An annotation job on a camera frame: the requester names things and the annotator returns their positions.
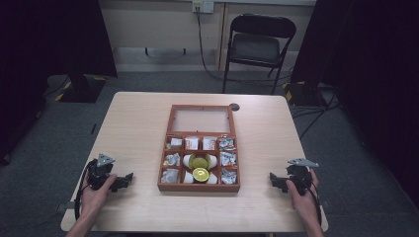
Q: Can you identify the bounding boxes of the black floor cables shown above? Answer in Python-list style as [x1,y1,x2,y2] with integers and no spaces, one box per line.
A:
[290,82,344,140]

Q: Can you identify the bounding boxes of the person's right hand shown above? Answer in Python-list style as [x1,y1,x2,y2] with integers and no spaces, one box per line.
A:
[285,168,321,217]

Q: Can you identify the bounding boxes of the black curtain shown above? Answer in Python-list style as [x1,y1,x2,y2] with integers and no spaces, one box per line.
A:
[0,0,119,166]
[291,0,419,209]

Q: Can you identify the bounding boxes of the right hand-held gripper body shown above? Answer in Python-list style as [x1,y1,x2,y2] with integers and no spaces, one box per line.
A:
[285,157,320,197]

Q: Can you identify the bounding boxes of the right hand-held gripper black cable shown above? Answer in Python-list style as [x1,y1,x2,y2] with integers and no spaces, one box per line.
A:
[305,167,323,227]

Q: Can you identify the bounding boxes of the black stand base striped tape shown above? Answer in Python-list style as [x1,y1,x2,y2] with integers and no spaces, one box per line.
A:
[282,80,331,108]
[54,73,108,105]

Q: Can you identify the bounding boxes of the crumpled grey packet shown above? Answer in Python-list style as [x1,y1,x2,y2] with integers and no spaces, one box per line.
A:
[166,137,184,151]
[160,168,180,185]
[163,152,182,167]

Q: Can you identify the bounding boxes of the hand-held gripper black cable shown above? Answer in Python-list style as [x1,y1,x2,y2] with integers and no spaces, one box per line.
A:
[74,160,97,221]
[305,167,323,227]

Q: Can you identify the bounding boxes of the round container with green lid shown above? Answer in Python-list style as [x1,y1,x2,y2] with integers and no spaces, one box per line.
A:
[192,167,210,184]
[188,152,212,170]

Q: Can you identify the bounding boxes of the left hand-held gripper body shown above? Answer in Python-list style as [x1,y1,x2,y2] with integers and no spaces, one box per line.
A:
[86,153,117,192]

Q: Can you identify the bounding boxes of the left hand-held gripper black cable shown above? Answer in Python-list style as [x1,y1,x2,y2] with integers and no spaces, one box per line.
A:
[74,160,97,221]

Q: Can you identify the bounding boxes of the black folding chair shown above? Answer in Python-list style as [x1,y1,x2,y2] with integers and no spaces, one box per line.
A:
[221,13,297,96]

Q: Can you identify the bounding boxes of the brown wooden compartment box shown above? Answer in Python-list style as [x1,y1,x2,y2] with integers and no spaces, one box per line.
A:
[156,104,242,194]

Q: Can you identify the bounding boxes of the white wall socket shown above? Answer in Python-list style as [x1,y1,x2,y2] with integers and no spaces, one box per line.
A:
[192,0,215,15]

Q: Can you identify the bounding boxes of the white packet with blue print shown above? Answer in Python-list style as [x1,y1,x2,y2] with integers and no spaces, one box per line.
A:
[219,151,238,168]
[220,168,238,185]
[218,137,237,152]

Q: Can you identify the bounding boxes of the person's left hand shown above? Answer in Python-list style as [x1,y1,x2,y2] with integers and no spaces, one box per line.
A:
[80,173,119,217]

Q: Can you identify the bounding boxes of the white packet with red print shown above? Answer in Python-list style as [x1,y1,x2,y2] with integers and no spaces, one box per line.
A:
[201,136,217,151]
[184,136,200,151]

